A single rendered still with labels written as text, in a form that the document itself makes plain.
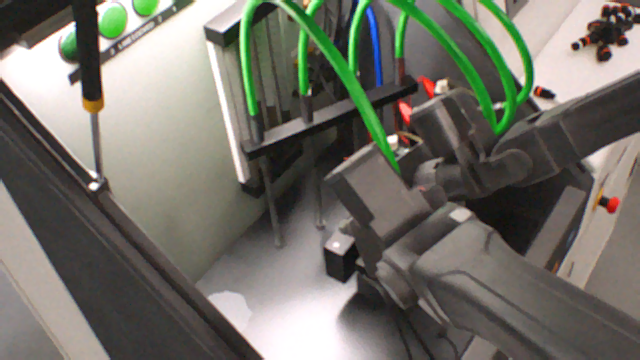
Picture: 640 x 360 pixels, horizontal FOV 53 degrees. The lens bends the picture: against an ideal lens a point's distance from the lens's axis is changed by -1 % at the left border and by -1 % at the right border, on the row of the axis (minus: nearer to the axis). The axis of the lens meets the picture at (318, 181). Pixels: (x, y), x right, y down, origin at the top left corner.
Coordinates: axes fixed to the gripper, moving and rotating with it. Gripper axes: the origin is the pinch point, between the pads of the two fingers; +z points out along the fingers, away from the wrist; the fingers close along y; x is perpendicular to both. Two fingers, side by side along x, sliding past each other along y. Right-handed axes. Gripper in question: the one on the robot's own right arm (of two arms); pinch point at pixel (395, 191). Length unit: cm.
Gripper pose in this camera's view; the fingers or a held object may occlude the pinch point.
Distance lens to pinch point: 93.9
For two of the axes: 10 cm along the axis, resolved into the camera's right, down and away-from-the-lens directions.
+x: -7.7, 5.0, -4.0
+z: -4.0, 1.2, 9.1
